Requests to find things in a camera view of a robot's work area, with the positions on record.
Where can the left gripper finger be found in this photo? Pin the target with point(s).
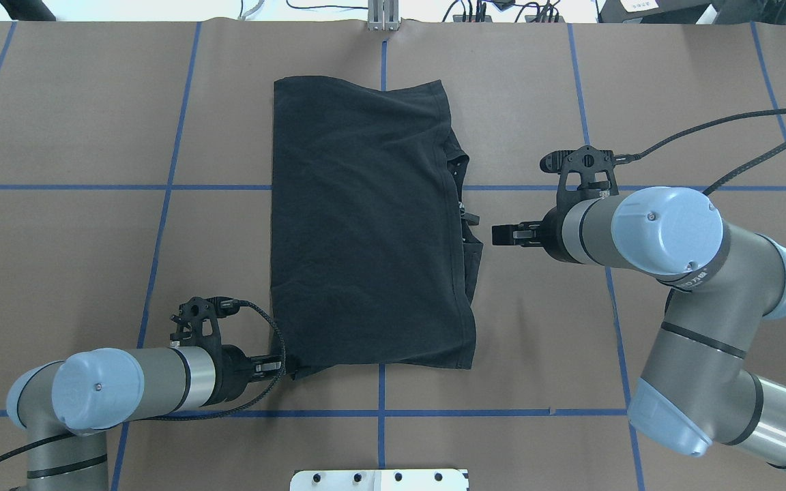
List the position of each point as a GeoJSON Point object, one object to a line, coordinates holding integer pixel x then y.
{"type": "Point", "coordinates": [264, 367]}

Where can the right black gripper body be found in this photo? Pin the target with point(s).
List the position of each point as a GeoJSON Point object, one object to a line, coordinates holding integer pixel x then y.
{"type": "Point", "coordinates": [551, 233]}

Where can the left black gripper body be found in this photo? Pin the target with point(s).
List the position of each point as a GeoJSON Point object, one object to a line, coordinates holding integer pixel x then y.
{"type": "Point", "coordinates": [233, 366]}

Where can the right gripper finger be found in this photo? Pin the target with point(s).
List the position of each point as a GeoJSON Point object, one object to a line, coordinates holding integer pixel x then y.
{"type": "Point", "coordinates": [523, 234]}

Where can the black graphic t-shirt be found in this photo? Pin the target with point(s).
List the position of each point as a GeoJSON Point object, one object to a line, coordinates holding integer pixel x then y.
{"type": "Point", "coordinates": [373, 260]}

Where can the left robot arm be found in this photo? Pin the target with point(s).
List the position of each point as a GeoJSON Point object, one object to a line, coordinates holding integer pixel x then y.
{"type": "Point", "coordinates": [67, 406]}

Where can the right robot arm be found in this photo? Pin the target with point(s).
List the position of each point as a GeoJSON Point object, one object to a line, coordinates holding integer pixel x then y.
{"type": "Point", "coordinates": [724, 280]}

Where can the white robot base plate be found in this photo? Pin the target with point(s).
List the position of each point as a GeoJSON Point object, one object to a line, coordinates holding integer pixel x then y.
{"type": "Point", "coordinates": [444, 478]}

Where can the aluminium frame post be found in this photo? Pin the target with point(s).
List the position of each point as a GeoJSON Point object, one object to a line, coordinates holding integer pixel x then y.
{"type": "Point", "coordinates": [383, 15]}

